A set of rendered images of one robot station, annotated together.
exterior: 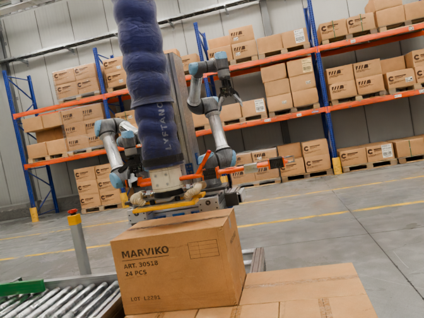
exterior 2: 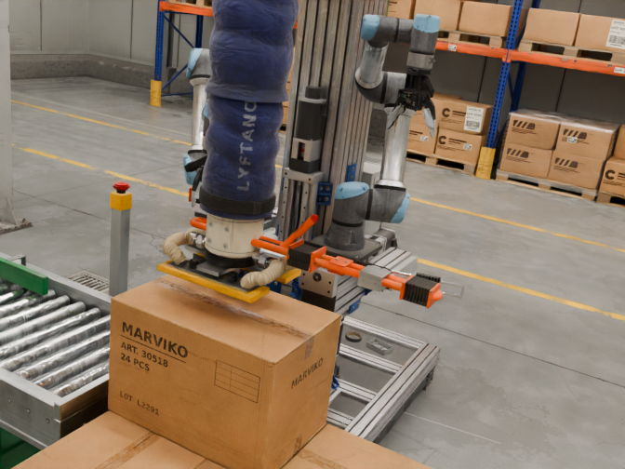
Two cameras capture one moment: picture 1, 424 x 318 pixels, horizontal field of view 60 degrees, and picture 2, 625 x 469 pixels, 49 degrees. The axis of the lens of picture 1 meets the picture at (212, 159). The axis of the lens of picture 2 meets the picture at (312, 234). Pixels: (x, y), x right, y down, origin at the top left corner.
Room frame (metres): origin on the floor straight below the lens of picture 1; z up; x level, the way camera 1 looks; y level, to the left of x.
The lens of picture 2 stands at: (0.19, -0.48, 1.87)
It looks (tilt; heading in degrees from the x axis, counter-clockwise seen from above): 19 degrees down; 15
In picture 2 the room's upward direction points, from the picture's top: 7 degrees clockwise
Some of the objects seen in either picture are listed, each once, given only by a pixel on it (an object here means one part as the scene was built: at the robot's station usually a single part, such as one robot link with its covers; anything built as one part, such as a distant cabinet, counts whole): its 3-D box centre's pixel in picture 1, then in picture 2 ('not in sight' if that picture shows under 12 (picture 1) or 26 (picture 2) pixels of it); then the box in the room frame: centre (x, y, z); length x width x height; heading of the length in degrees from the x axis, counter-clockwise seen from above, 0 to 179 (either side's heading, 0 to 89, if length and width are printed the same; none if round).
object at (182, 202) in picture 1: (164, 202); (212, 274); (1.93, 0.28, 1.08); 0.34 x 0.10 x 0.05; 79
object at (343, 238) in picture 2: (209, 179); (346, 231); (2.55, 0.04, 1.09); 0.15 x 0.15 x 0.10
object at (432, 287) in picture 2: (276, 163); (419, 291); (1.90, -0.32, 1.18); 0.08 x 0.07 x 0.05; 79
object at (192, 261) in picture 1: (182, 258); (223, 362); (2.02, 0.26, 0.74); 0.60 x 0.40 x 0.40; 78
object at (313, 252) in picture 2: (211, 173); (306, 255); (1.97, 0.02, 1.18); 0.10 x 0.08 x 0.06; 169
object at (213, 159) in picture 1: (207, 163); (352, 201); (2.55, 0.03, 1.20); 0.13 x 0.12 x 0.14; 105
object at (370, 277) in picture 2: (250, 168); (374, 278); (1.93, -0.19, 1.17); 0.07 x 0.07 x 0.04; 79
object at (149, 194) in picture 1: (169, 192); (232, 253); (2.02, 0.27, 1.12); 0.34 x 0.25 x 0.06; 79
